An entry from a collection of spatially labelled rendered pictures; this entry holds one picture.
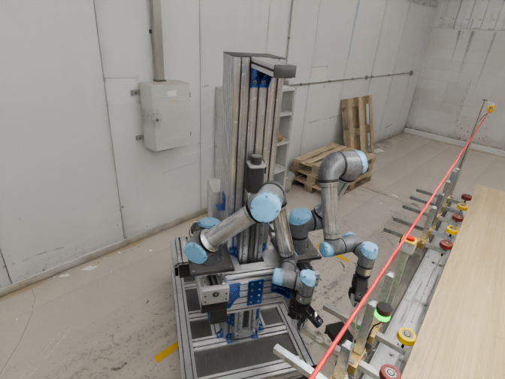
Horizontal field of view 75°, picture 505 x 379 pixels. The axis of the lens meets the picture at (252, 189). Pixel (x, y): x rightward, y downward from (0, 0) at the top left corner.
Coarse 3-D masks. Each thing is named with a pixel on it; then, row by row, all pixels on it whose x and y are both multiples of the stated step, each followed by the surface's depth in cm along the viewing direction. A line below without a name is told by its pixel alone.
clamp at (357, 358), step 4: (364, 348) 150; (352, 352) 147; (364, 352) 148; (352, 356) 145; (356, 356) 145; (360, 356) 145; (356, 360) 143; (360, 360) 144; (356, 364) 142; (348, 368) 143; (352, 368) 141; (356, 368) 142; (352, 372) 142
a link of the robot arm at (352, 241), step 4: (348, 232) 162; (344, 236) 161; (348, 236) 159; (352, 236) 159; (356, 236) 159; (344, 240) 155; (348, 240) 156; (352, 240) 156; (356, 240) 156; (360, 240) 156; (348, 244) 154; (352, 244) 155; (356, 244) 154; (348, 248) 154; (352, 248) 155; (348, 252) 156; (352, 252) 156
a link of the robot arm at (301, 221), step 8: (296, 208) 181; (304, 208) 181; (296, 216) 175; (304, 216) 174; (312, 216) 178; (296, 224) 175; (304, 224) 175; (312, 224) 177; (296, 232) 177; (304, 232) 177
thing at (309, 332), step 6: (306, 330) 157; (312, 330) 158; (312, 336) 155; (318, 342) 154; (330, 342) 152; (336, 348) 149; (336, 354) 149; (360, 366) 143; (366, 366) 142; (372, 366) 142; (366, 372) 142; (372, 372) 140; (378, 372) 140; (378, 378) 139
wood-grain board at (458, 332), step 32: (480, 192) 309; (480, 224) 253; (480, 256) 215; (448, 288) 185; (480, 288) 187; (448, 320) 163; (480, 320) 165; (416, 352) 146; (448, 352) 147; (480, 352) 148
